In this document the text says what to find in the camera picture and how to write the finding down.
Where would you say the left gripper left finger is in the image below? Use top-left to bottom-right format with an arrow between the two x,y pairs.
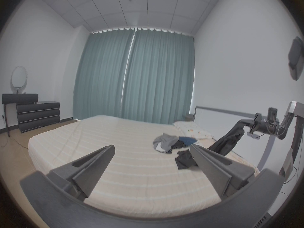
47,144 -> 116,198

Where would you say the black shirt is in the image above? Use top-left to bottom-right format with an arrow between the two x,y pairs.
175,121 -> 245,170

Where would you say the black cable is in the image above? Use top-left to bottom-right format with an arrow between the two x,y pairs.
0,136 -> 29,149

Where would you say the black chest of drawers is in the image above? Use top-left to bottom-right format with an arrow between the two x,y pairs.
16,101 -> 61,133

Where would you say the black dressing table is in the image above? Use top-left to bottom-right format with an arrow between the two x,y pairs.
2,93 -> 39,137

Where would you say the white printed pillow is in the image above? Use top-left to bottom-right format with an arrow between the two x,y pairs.
173,121 -> 212,139

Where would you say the blue-green curtain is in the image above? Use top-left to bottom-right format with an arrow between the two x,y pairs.
72,29 -> 136,122
121,28 -> 196,125

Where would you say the pile of clothes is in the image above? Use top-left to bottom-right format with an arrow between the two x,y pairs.
152,133 -> 199,154

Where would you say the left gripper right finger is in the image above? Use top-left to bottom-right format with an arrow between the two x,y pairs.
190,144 -> 255,196

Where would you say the bed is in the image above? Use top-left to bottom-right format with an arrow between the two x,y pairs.
28,106 -> 273,219

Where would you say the oval white-framed mirror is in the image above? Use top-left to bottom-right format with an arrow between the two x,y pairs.
11,66 -> 28,94

